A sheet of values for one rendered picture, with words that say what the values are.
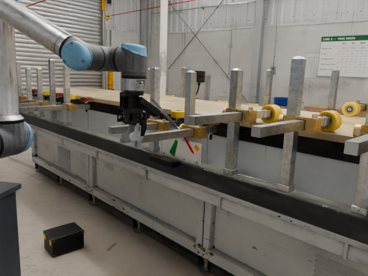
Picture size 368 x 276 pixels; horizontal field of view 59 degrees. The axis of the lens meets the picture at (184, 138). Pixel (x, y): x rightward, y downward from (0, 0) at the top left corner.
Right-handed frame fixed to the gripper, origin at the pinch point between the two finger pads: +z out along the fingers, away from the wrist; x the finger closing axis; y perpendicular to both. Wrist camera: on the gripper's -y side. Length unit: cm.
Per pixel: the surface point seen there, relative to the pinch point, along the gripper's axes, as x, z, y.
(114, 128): -23.6, -2.3, -4.5
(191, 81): -2.3, -24.0, -30.5
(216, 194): 14.3, 23.9, -31.6
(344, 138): 58, -6, -49
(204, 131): 5.0, -2.4, -32.3
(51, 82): -152, -17, -31
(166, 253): -38, 83, -51
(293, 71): 45, -29, -30
